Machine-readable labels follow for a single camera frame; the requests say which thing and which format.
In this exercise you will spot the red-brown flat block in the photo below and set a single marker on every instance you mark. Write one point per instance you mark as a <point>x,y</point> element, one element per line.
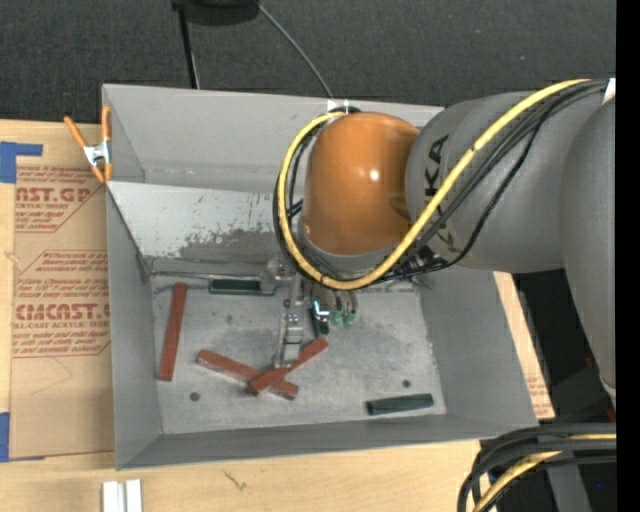
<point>173,332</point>
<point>310,352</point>
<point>225,365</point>

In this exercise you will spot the brown cardboard board, red print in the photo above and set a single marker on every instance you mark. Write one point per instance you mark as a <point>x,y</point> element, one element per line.
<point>60,400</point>

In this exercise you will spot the dark green flat block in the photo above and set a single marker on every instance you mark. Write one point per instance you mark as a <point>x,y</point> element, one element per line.
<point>235,286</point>
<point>400,404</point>

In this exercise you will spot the grey metal bin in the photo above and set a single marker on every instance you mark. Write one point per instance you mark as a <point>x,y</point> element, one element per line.
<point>350,350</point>

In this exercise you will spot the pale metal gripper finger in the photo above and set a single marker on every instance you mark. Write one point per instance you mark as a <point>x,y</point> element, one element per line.
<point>280,357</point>
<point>295,334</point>

